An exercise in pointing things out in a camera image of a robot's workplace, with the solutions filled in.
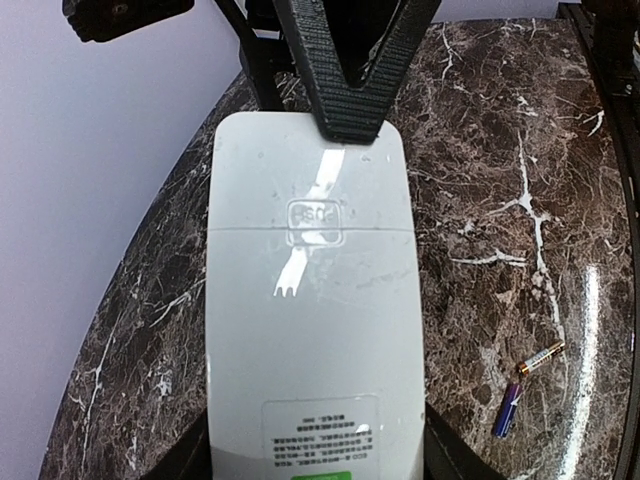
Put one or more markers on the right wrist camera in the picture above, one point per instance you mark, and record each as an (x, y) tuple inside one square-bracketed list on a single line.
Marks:
[(104, 20)]

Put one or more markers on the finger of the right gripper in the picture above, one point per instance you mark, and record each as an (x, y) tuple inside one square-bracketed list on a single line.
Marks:
[(254, 60), (352, 57)]

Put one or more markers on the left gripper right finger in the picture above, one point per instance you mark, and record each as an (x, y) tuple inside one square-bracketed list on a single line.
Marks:
[(446, 455)]

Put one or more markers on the blue AAA battery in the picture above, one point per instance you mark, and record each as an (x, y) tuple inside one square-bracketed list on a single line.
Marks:
[(507, 410)]

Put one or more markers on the white remote control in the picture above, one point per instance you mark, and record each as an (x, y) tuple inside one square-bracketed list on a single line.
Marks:
[(313, 322)]

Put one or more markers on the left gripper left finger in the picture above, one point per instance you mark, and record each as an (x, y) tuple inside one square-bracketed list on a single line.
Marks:
[(190, 456)]

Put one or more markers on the gold AAA battery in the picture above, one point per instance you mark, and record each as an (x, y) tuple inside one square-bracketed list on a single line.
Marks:
[(541, 358)]

